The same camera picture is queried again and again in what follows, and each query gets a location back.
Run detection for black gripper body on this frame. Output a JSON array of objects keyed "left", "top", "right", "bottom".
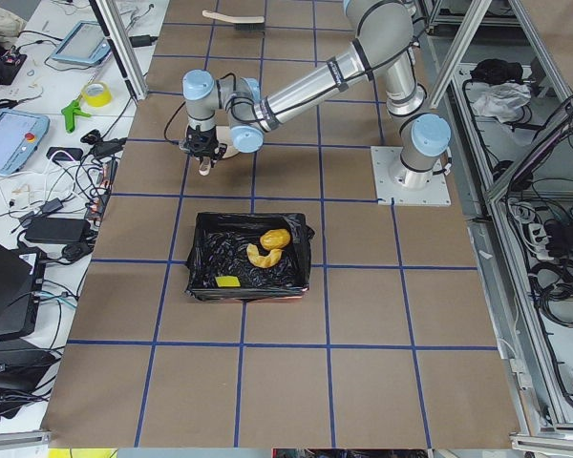
[{"left": 179, "top": 126, "right": 218, "bottom": 162}]

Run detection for beige dustpan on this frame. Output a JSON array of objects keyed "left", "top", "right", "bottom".
[{"left": 199, "top": 126, "right": 240, "bottom": 176}]

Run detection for beige hand brush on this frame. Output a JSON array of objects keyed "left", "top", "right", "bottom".
[{"left": 202, "top": 10, "right": 265, "bottom": 31}]

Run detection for yellow green sponge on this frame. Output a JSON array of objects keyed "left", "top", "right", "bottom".
[{"left": 215, "top": 276, "right": 241, "bottom": 288}]

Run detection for orange-brown bread roll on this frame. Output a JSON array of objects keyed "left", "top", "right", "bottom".
[{"left": 260, "top": 229, "right": 291, "bottom": 251}]

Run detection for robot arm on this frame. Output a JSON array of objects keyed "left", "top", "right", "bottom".
[{"left": 180, "top": 1, "right": 451, "bottom": 190}]

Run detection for bin with black bag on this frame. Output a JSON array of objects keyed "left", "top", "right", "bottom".
[{"left": 186, "top": 213, "right": 314, "bottom": 302}]

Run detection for yellow tape roll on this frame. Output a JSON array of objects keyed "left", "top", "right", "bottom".
[{"left": 80, "top": 81, "right": 113, "bottom": 108}]

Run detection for teach pendant far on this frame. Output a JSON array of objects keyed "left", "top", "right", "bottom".
[{"left": 51, "top": 21, "right": 110, "bottom": 66}]

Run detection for teach pendant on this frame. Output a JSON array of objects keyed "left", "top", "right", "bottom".
[
  {"left": 51, "top": 21, "right": 110, "bottom": 66},
  {"left": 0, "top": 109, "right": 50, "bottom": 177}
]

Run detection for large black power brick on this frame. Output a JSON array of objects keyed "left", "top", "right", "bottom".
[{"left": 25, "top": 218, "right": 91, "bottom": 244}]

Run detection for teach pendant near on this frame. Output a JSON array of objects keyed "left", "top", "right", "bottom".
[{"left": 0, "top": 109, "right": 50, "bottom": 177}]

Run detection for black scissors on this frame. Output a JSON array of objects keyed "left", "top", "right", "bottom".
[{"left": 0, "top": 95, "right": 40, "bottom": 110}]

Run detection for black laptop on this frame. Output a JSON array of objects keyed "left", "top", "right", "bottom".
[{"left": 0, "top": 244, "right": 46, "bottom": 340}]

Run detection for white crumpled cloth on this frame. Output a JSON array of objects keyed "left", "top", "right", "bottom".
[{"left": 472, "top": 82, "right": 531, "bottom": 123}]

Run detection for aluminium frame post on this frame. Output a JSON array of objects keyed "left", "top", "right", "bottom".
[{"left": 89, "top": 0, "right": 148, "bottom": 100}]

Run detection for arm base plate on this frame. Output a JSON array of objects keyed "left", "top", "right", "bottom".
[{"left": 371, "top": 146, "right": 452, "bottom": 207}]

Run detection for black cable coil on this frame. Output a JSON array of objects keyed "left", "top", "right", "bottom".
[{"left": 529, "top": 260, "right": 573, "bottom": 330}]

